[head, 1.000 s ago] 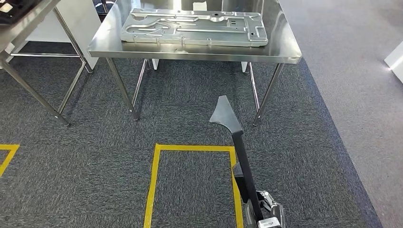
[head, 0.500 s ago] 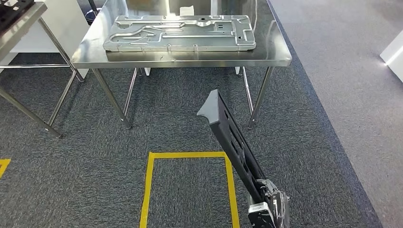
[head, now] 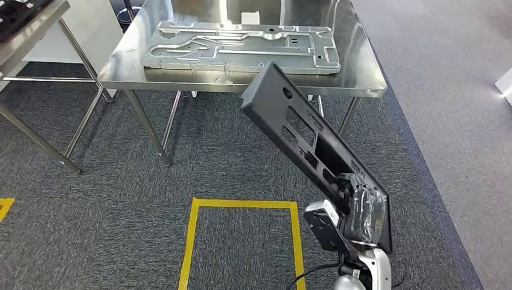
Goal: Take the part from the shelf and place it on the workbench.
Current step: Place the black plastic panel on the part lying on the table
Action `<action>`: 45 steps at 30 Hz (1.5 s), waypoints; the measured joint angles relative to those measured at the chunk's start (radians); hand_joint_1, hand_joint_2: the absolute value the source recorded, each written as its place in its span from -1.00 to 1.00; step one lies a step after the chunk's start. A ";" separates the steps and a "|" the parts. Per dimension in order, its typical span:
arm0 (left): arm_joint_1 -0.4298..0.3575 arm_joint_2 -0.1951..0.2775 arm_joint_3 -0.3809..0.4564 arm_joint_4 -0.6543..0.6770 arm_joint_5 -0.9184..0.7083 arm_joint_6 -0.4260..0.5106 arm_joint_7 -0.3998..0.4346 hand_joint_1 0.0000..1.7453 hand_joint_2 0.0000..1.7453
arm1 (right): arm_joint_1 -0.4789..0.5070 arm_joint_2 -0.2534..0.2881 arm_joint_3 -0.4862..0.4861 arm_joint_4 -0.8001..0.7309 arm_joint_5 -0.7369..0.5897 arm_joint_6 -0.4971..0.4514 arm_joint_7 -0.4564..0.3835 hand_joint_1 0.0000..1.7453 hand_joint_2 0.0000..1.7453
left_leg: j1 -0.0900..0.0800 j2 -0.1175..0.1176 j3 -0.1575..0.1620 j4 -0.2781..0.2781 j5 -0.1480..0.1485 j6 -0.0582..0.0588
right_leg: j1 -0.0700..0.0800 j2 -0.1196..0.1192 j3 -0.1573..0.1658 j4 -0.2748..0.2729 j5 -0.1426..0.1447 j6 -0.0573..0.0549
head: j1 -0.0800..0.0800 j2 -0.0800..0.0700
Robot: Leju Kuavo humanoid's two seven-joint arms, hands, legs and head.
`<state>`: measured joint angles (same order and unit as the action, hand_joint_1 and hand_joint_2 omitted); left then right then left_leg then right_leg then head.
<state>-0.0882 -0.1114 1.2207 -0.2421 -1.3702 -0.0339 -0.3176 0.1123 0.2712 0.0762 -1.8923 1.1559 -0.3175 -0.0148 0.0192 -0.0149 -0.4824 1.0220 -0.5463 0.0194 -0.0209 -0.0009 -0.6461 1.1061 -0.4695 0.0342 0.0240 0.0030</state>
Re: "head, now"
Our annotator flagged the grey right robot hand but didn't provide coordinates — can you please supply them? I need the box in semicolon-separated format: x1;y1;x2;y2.
335;172;389;247

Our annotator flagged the black plastic license plate bracket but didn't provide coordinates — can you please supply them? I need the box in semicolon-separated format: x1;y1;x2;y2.
240;61;394;255

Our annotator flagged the steel workbench table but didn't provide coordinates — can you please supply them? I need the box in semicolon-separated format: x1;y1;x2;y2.
98;0;388;168
0;0;115;176

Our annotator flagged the black plastic part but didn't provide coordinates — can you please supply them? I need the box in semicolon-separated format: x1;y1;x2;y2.
0;0;54;43

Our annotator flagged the yellow floor tape square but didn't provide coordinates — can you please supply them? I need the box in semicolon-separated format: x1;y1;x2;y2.
178;197;307;290
0;198;16;223

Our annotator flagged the white floor board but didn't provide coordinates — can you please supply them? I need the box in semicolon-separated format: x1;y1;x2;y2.
494;67;512;107

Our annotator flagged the grey stamped metal panel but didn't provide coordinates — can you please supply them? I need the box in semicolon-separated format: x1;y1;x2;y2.
141;21;342;76

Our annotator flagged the chrome stanchion base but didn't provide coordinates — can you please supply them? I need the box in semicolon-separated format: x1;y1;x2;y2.
116;5;147;34

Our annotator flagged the grey stanchion pole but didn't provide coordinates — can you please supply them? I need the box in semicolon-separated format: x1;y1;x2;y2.
121;0;136;21

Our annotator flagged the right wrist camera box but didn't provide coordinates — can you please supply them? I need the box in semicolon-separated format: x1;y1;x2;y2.
303;199;355;254

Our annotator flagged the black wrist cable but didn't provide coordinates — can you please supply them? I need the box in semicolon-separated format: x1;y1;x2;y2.
286;260;347;290

